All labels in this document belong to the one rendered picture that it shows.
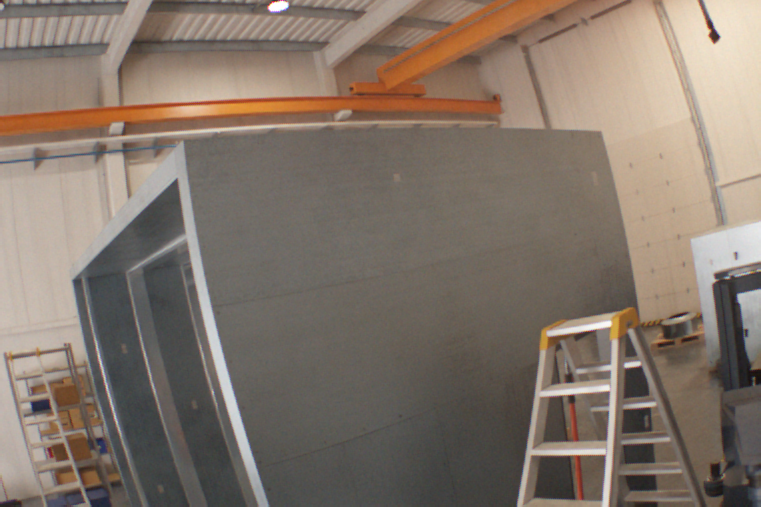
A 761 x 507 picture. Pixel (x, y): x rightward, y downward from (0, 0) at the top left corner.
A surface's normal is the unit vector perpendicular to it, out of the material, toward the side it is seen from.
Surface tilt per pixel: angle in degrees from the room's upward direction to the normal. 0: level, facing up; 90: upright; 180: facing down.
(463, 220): 90
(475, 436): 90
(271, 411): 90
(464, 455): 90
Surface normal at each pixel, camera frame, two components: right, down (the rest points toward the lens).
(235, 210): 0.61, -0.22
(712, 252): -0.76, 0.10
